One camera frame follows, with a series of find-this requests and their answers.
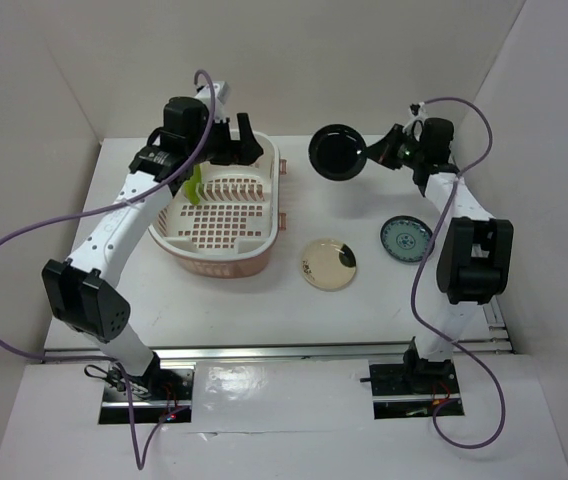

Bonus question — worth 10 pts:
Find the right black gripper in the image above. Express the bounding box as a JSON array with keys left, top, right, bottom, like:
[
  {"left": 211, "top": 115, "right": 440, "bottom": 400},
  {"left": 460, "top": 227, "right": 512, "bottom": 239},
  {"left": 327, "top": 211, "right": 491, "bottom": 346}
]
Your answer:
[{"left": 360, "top": 124, "right": 425, "bottom": 171}]

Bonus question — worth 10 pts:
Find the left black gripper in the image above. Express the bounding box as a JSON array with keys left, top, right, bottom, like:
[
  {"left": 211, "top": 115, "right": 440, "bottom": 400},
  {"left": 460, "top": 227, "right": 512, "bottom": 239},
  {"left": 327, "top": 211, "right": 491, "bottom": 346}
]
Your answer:
[{"left": 187, "top": 112, "right": 262, "bottom": 166}]

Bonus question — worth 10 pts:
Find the green plate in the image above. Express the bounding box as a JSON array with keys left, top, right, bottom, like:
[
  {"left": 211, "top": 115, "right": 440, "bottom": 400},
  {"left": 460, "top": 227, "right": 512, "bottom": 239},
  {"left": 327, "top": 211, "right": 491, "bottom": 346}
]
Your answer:
[{"left": 182, "top": 165, "right": 202, "bottom": 205}]

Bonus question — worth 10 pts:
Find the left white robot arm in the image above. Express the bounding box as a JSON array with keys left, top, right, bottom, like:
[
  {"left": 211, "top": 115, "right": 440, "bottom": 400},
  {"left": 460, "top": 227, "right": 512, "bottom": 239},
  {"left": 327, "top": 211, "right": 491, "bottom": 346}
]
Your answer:
[{"left": 42, "top": 97, "right": 263, "bottom": 399}]

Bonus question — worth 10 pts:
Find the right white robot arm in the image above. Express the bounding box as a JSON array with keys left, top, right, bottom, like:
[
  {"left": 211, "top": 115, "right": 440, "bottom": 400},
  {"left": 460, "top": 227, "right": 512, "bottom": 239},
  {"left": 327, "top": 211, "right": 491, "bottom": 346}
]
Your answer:
[{"left": 365, "top": 118, "right": 514, "bottom": 392}]

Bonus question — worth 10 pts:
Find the white pink dish rack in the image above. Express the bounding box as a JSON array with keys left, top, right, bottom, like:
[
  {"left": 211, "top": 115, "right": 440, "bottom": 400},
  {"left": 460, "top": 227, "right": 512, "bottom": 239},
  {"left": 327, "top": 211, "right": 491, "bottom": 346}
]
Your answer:
[{"left": 149, "top": 132, "right": 287, "bottom": 279}]

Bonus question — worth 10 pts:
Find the blue patterned plate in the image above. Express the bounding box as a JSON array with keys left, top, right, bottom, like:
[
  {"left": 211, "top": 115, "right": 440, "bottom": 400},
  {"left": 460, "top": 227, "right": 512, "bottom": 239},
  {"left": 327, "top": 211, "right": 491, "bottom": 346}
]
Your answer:
[{"left": 380, "top": 215, "right": 434, "bottom": 264}]

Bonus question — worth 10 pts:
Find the beige plate with black mark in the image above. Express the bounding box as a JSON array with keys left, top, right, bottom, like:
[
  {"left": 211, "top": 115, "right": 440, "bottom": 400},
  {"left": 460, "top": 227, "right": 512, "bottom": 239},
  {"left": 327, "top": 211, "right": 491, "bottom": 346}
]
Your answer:
[{"left": 300, "top": 238, "right": 357, "bottom": 292}]

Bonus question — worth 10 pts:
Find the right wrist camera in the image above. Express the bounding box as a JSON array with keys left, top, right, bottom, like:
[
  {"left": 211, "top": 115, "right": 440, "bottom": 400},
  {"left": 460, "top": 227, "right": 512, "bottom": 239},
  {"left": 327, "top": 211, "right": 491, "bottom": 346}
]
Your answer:
[{"left": 403, "top": 102, "right": 428, "bottom": 133}]

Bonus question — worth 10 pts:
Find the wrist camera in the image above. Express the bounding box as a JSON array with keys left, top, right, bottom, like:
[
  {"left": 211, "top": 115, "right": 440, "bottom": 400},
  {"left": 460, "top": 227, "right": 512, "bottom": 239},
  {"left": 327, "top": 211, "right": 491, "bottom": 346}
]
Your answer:
[
  {"left": 403, "top": 102, "right": 428, "bottom": 133},
  {"left": 195, "top": 81, "right": 230, "bottom": 123}
]

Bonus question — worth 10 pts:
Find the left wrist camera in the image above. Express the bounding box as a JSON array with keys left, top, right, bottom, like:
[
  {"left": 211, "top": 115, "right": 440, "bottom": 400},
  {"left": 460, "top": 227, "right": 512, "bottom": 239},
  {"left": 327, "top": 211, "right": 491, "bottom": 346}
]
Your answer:
[{"left": 195, "top": 81, "right": 230, "bottom": 123}]

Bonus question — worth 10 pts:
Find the aluminium rail frame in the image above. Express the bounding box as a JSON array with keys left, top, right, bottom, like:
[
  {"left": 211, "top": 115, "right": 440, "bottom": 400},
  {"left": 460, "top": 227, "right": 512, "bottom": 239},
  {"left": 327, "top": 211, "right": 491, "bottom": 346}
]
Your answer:
[{"left": 41, "top": 134, "right": 518, "bottom": 365}]

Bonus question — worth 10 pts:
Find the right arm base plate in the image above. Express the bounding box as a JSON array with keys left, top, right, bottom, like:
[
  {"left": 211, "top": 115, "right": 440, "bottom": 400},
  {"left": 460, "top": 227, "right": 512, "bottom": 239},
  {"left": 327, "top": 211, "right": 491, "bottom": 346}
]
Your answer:
[{"left": 359, "top": 364, "right": 464, "bottom": 420}]

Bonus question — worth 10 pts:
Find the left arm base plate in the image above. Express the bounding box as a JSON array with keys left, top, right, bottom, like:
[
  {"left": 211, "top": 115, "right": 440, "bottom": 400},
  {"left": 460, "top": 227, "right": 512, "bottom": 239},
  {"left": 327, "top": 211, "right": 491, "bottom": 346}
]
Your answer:
[{"left": 98, "top": 365, "right": 195, "bottom": 425}]

